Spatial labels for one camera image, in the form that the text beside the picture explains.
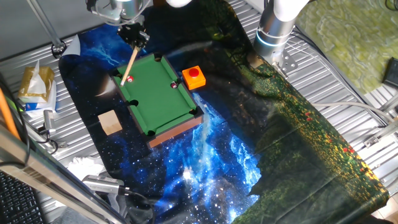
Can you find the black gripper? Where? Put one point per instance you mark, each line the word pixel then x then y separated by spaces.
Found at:
pixel 132 32

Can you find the wooden pool cue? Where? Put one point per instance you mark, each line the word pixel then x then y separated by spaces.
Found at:
pixel 129 67

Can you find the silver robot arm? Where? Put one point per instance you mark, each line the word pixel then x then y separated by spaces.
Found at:
pixel 273 31

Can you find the red striped pool ball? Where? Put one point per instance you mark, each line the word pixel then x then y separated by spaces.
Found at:
pixel 130 79

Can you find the maroon pool ball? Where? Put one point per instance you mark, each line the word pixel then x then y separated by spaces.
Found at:
pixel 174 85

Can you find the mini green pool table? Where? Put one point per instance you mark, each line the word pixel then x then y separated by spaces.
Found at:
pixel 161 102

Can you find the orange box red button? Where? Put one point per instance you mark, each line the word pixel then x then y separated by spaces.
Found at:
pixel 193 77

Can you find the wooden cube block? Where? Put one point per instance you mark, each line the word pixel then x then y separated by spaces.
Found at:
pixel 109 123

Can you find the white blue tissue pack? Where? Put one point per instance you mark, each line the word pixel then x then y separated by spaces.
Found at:
pixel 43 107

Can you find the crumpled white tissue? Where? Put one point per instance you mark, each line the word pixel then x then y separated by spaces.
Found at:
pixel 85 166

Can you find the orange pole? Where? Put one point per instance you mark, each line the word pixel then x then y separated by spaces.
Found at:
pixel 7 115

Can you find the black keyboard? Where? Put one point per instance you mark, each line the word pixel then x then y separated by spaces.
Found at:
pixel 15 202

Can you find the forest print cloth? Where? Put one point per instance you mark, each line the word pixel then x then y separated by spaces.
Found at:
pixel 311 161

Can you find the green textured mat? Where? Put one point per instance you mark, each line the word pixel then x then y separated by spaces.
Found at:
pixel 348 40

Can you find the black flat device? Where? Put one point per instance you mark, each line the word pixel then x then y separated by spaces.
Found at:
pixel 391 73

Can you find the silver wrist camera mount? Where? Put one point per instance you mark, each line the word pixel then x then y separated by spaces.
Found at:
pixel 107 15

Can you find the metal camera pole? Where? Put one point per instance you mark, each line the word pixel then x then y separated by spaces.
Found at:
pixel 46 25

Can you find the small camera on stand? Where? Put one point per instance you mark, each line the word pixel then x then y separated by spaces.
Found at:
pixel 49 119

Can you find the silver ribbed camera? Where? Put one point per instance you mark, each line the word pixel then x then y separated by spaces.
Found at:
pixel 102 184

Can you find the metal frame bar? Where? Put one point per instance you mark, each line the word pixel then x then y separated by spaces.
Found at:
pixel 46 168

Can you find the aluminium corner bracket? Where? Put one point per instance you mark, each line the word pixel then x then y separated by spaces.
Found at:
pixel 381 133

